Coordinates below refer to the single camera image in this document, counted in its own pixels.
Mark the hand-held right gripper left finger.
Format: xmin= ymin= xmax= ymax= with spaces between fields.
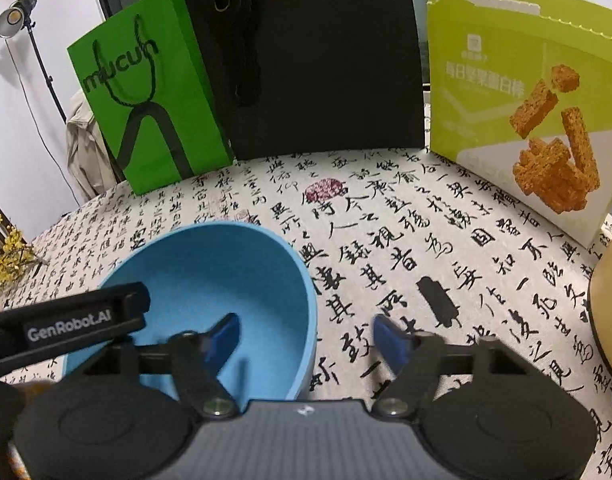
xmin=83 ymin=312 xmax=241 ymax=418

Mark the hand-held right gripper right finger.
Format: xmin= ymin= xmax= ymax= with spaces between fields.
xmin=372 ymin=314 xmax=529 ymax=420

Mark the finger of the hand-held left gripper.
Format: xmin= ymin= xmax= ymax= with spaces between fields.
xmin=113 ymin=282 xmax=152 ymax=333

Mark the blue bowl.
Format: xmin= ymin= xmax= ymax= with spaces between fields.
xmin=63 ymin=222 xmax=318 ymax=406

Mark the yellow flower branch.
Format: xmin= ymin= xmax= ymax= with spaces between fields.
xmin=0 ymin=207 xmax=49 ymax=311

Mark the beige jacket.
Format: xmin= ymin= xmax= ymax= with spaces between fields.
xmin=65 ymin=90 xmax=129 ymax=208

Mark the green paper bag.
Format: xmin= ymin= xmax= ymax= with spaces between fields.
xmin=67 ymin=0 xmax=234 ymax=196

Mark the gold thermos jug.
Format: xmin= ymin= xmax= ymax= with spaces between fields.
xmin=588 ymin=230 xmax=612 ymax=396

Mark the yellow-green snack box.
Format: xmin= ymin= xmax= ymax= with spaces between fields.
xmin=426 ymin=0 xmax=612 ymax=250

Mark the black paper bag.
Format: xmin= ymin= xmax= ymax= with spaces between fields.
xmin=173 ymin=0 xmax=427 ymax=161

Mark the studio lamp on stand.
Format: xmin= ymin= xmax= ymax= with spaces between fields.
xmin=0 ymin=0 xmax=69 ymax=126

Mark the black lamp cable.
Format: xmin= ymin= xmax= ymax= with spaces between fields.
xmin=5 ymin=37 xmax=84 ymax=203

